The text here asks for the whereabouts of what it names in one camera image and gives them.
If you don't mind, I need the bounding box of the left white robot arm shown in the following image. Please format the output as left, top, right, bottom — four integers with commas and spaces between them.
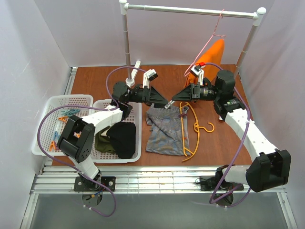
58, 82, 168, 184

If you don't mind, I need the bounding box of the white laundry basket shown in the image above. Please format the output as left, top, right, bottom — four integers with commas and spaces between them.
91, 102, 142, 164

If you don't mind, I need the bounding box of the yellow plastic hanger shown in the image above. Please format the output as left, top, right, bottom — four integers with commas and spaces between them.
179, 102, 215, 163

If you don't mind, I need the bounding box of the white clothespin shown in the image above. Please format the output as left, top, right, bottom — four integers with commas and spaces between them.
164, 100, 175, 109

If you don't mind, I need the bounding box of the teal clothespin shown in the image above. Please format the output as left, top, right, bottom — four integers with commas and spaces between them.
61, 109, 80, 117

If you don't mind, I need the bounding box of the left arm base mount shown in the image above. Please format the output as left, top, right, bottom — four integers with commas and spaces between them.
73, 176, 116, 192

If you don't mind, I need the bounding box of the orange towel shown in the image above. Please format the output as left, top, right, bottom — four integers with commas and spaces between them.
184, 39, 225, 87

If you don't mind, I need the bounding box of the orange clothespin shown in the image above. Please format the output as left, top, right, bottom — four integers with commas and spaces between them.
49, 141, 59, 151
58, 116, 69, 123

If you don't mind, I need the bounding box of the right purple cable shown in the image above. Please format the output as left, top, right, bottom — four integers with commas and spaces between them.
204, 62, 252, 203

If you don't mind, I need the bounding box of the cream garment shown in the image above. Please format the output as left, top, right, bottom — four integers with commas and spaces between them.
99, 127, 110, 137

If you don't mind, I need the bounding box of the orange clothespin front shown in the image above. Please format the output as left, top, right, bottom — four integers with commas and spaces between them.
49, 141, 59, 151

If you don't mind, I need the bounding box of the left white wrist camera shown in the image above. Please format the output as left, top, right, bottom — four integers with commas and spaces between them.
142, 69, 158, 88

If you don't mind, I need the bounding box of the purple cable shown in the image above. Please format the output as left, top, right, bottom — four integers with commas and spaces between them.
37, 66, 146, 217
204, 62, 252, 203

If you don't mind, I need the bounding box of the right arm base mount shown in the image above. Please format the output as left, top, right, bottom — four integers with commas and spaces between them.
195, 176, 239, 191

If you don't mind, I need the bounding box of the grey striped underwear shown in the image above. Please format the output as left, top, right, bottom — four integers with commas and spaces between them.
145, 106, 189, 156

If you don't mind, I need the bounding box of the black garment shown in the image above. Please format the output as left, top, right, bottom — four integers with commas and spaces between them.
106, 122, 136, 159

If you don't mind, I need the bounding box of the olive green garment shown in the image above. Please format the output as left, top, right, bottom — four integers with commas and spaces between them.
95, 132, 116, 154

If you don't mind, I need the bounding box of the pink wire hanger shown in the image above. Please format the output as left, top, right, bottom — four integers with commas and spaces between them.
183, 9, 226, 77

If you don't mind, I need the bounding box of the aluminium rail frame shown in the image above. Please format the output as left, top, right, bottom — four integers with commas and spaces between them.
20, 66, 298, 229

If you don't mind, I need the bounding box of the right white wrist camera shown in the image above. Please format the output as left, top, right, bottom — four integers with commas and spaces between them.
193, 62, 205, 85

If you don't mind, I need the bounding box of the blue clothespin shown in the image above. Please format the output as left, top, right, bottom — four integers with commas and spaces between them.
53, 131, 60, 141

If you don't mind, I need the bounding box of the silver clothes rack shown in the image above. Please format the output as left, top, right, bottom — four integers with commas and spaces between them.
116, 0, 266, 96

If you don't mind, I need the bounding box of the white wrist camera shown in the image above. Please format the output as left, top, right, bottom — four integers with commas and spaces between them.
193, 62, 205, 85
142, 69, 158, 88

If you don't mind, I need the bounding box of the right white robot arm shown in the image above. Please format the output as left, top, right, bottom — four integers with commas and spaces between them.
172, 70, 291, 192

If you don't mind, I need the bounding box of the white clothespin basket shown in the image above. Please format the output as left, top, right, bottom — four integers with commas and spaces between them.
40, 94, 93, 156

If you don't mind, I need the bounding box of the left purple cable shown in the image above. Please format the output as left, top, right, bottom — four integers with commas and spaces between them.
37, 66, 146, 217

